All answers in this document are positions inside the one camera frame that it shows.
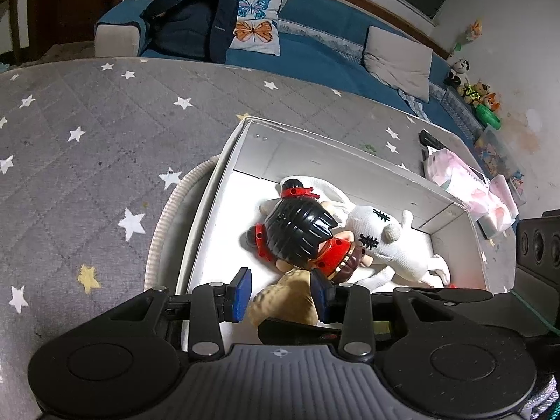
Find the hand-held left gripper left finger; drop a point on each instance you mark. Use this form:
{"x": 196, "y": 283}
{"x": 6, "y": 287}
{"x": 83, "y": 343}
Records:
{"x": 243, "y": 293}

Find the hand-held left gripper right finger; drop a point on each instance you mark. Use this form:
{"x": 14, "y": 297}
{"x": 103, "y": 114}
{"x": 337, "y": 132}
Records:
{"x": 319, "y": 297}

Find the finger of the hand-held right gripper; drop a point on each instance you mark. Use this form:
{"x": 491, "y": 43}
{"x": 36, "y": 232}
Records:
{"x": 297, "y": 334}

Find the tan plush toy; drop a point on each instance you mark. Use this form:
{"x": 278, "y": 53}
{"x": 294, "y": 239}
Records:
{"x": 280, "y": 297}

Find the black-haired red doll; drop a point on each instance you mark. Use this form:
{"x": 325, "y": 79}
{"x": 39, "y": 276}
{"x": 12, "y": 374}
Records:
{"x": 297, "y": 232}

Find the white plush animal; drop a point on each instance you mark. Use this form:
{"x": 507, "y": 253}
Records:
{"x": 393, "y": 249}

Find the white cardboard box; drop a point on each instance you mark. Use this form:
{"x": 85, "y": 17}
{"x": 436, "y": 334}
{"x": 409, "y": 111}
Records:
{"x": 306, "y": 157}

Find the person's right hand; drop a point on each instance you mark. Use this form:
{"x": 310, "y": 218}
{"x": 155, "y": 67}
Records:
{"x": 549, "y": 404}

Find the pink tissue pack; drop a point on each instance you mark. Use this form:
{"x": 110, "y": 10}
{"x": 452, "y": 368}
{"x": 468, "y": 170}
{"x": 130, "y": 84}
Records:
{"x": 450, "y": 170}
{"x": 494, "y": 210}

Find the round beige striped mat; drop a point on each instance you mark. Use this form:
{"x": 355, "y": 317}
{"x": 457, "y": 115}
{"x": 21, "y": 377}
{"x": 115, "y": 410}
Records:
{"x": 159, "y": 236}

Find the clear bin of blocks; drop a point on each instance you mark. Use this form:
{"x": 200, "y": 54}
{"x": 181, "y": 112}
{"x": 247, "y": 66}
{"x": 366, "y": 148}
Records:
{"x": 498, "y": 157}

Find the small plush toys on floor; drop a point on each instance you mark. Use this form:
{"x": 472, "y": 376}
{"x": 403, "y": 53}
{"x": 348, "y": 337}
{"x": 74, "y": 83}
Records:
{"x": 489, "y": 116}

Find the black flat device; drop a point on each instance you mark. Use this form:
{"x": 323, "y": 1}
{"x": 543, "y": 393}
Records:
{"x": 428, "y": 142}

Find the orange fox plush toy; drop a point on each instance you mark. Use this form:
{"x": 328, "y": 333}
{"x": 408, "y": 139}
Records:
{"x": 492, "y": 101}

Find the yellow green plush toy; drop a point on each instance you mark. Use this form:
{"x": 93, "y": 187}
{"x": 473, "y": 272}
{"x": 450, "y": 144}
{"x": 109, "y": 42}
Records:
{"x": 473, "y": 92}

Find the grey star-print blanket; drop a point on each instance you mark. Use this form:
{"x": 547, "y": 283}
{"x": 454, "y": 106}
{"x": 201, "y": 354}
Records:
{"x": 87, "y": 162}

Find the blue patterned cloth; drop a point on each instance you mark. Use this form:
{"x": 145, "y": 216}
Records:
{"x": 413, "y": 103}

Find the panda plush toy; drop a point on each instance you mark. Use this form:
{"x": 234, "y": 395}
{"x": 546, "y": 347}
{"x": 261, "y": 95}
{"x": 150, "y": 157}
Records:
{"x": 458, "y": 72}

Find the blue sofa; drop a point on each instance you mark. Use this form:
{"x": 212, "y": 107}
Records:
{"x": 332, "y": 57}

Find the grey pillow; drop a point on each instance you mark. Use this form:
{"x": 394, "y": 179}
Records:
{"x": 393, "y": 61}

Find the dark blue backpack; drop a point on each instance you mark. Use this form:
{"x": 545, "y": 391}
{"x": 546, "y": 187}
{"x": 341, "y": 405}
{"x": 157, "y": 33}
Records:
{"x": 188, "y": 22}

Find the butterfly print pillow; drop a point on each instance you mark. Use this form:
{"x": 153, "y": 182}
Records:
{"x": 258, "y": 8}

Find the brown wooden door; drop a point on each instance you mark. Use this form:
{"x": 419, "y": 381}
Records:
{"x": 65, "y": 4}

